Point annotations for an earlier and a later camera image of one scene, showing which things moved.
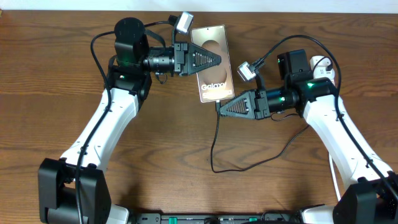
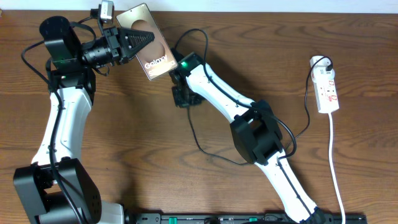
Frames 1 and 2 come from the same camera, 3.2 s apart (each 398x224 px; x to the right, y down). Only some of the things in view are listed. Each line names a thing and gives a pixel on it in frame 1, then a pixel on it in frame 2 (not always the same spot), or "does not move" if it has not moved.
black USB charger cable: [218, 111] -> [297, 136]
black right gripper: [255, 105] -> [181, 102]
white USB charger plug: [321, 72] does not move
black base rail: [216, 218] does not move
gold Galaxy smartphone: [216, 81] -> [157, 60]
